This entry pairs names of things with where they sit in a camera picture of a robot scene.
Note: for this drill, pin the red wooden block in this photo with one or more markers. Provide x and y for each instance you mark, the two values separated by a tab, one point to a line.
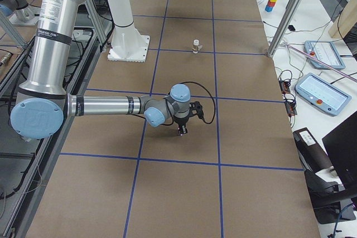
270	4

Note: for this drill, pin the black monitor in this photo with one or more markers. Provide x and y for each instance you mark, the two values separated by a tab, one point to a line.
340	145

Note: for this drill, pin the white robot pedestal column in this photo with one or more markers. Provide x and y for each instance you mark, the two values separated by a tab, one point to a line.
127	43

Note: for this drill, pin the blue teach pendant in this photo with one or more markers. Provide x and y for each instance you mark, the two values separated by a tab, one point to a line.
326	52
322	95

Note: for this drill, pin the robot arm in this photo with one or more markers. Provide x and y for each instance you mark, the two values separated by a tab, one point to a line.
19	12
42	103

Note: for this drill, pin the far blue teach pendant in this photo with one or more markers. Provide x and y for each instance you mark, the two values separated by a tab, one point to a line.
326	52

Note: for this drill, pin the white PPR valve fitting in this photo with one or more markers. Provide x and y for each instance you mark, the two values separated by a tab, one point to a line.
196	46

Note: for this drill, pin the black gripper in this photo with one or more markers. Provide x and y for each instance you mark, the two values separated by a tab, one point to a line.
181	122

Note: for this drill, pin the near blue teach pendant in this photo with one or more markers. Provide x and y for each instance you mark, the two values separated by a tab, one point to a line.
322	95

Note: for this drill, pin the small black box device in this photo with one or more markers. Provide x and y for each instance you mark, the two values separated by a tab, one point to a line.
291	28

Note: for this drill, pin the aluminium frame post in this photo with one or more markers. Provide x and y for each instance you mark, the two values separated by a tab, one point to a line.
283	25

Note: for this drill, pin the blue wooden block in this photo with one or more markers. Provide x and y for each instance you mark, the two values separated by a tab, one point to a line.
268	8

